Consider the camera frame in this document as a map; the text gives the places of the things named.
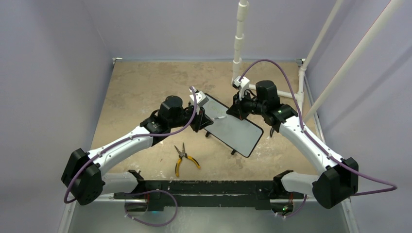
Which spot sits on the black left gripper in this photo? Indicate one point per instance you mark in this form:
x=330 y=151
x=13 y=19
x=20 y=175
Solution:
x=199 y=122

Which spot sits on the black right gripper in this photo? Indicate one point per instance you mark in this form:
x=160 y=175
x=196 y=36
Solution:
x=236 y=109

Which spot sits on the white green whiteboard marker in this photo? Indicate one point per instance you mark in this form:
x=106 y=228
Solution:
x=219 y=117

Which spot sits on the black-framed whiteboard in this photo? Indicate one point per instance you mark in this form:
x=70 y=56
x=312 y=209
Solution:
x=241 y=136

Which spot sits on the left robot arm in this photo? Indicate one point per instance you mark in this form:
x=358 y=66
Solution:
x=84 y=171

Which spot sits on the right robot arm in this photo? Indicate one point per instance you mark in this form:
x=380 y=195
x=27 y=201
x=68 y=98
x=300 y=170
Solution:
x=336 y=179

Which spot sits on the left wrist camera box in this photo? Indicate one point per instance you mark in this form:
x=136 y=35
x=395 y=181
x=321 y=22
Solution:
x=200 y=98

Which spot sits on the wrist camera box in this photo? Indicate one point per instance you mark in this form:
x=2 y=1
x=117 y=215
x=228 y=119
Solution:
x=241 y=84
x=200 y=98

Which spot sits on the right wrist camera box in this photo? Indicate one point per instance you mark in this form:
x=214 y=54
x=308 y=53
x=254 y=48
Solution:
x=241 y=84

